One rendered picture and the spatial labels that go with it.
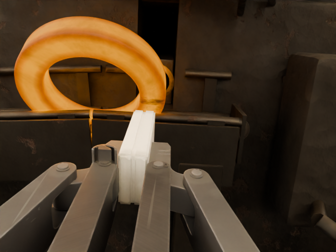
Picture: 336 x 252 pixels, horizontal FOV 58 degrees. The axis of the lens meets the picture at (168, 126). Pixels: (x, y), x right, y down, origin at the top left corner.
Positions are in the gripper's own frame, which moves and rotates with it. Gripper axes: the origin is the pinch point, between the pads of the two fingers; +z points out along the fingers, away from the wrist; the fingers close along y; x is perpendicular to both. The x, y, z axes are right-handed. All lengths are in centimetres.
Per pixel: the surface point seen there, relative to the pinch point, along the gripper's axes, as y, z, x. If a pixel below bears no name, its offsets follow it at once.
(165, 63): 0.9, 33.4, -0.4
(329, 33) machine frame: 25.1, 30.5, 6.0
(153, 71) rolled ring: -0.2, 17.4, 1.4
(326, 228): 21.8, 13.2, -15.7
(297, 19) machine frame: 20.0, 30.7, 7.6
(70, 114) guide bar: -10.8, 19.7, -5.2
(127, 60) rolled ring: -3.1, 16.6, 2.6
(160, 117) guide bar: 0.8, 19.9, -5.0
